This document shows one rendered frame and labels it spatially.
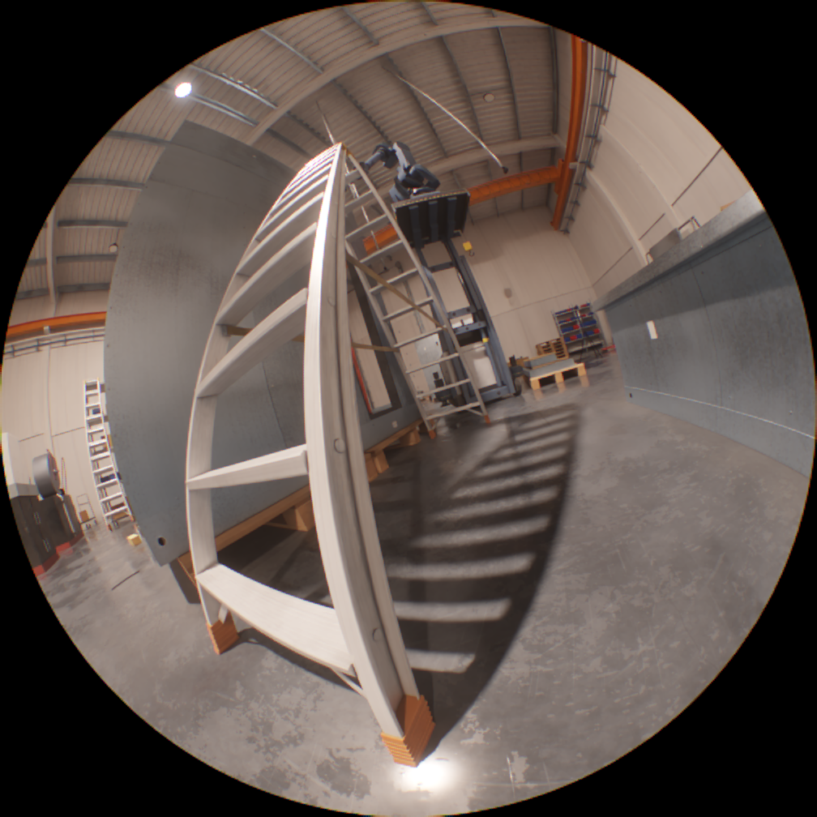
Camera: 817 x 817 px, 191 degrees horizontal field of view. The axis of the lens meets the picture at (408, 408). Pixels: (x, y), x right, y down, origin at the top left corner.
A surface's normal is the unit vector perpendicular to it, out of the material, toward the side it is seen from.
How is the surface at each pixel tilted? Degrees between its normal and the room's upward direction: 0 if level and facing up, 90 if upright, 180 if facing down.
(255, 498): 90
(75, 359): 90
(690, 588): 0
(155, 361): 90
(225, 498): 90
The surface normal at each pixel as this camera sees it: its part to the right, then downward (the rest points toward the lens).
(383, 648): 0.89, -0.31
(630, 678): -0.31, -0.95
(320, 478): -0.43, -0.24
